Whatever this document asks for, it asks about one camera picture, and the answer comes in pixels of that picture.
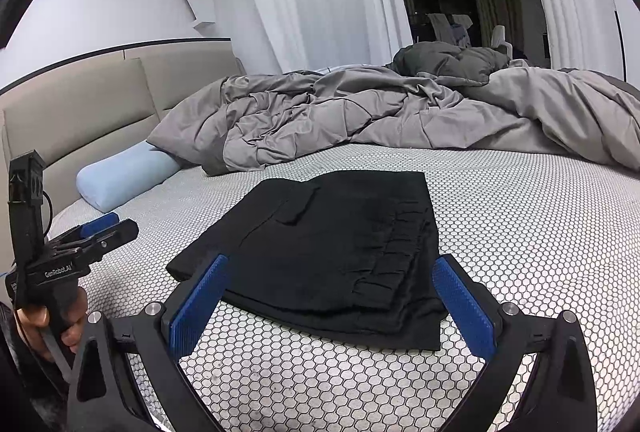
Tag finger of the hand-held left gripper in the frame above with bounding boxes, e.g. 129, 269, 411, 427
47, 219, 140, 264
80, 212, 121, 238

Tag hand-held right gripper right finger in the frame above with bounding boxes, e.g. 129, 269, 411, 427
432, 255, 598, 432

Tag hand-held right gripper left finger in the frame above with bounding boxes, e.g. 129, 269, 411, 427
65, 253, 233, 432

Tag black pants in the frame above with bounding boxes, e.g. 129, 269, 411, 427
166, 171, 447, 353

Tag person's left forearm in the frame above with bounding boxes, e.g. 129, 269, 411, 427
0, 302, 71, 432

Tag person's left hand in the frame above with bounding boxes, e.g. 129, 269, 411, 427
14, 286, 89, 361

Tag light blue pillow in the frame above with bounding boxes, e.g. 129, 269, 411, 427
76, 143, 182, 213

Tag bed with hexagon-patterned sheet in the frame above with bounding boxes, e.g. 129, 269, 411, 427
50, 142, 640, 432

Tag beige padded headboard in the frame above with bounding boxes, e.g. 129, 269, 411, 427
0, 40, 246, 233

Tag grey duvet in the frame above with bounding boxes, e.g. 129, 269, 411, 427
146, 65, 640, 185

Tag dark grey blanket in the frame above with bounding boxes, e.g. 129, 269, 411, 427
392, 41, 513, 88

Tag white chair with clothes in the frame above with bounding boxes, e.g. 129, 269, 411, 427
427, 12, 474, 48

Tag black cable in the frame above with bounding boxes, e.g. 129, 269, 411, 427
42, 189, 54, 238

